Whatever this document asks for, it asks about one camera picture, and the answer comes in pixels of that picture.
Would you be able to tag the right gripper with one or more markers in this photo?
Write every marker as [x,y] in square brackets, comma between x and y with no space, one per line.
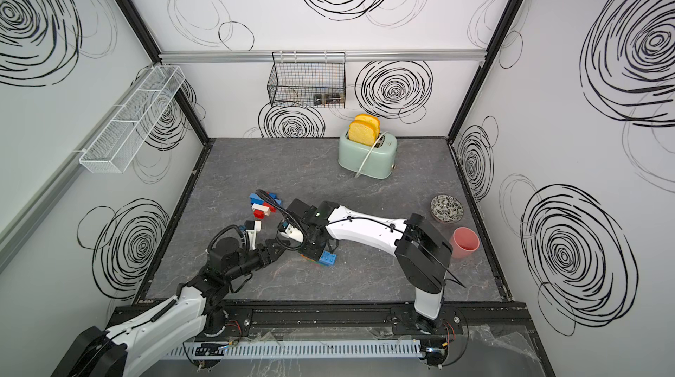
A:
[313,254]

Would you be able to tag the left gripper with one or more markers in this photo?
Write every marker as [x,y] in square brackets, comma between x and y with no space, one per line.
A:
[267,248]

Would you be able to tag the white rectangular brick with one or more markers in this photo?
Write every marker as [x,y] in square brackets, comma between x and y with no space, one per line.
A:
[260,207]

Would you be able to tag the light blue long brick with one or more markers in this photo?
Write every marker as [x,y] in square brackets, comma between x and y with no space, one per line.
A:
[255,199]

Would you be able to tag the light blue vertical brick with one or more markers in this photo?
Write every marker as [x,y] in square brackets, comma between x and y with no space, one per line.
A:
[327,259]

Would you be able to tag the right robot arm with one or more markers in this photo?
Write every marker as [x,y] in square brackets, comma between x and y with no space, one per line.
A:
[422,252]

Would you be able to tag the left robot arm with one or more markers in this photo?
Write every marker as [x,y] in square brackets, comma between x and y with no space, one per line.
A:
[130,348]

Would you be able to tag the yellow toast slice front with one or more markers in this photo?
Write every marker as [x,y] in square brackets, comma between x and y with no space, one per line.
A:
[363,133]

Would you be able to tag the yellow toast slice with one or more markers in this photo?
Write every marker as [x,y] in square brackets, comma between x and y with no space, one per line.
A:
[369,119]
[363,133]

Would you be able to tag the dark object in basket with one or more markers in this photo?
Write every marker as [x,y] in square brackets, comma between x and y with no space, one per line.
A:
[329,99]

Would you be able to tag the yellow toast slice back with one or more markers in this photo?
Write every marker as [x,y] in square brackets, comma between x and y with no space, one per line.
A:
[369,119]

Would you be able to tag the speckled plate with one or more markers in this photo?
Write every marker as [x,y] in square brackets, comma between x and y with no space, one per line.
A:
[446,209]

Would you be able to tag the pink cup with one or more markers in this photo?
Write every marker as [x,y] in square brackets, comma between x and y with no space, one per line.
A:
[464,242]

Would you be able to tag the white cable duct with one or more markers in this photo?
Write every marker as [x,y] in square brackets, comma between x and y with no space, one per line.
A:
[341,349]

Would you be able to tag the black wire basket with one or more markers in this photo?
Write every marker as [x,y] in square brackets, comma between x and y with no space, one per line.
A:
[297,76]

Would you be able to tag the white wire shelf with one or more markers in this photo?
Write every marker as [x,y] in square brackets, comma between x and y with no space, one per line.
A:
[147,116]

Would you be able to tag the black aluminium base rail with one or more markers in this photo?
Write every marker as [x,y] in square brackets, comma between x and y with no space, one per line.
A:
[245,318]

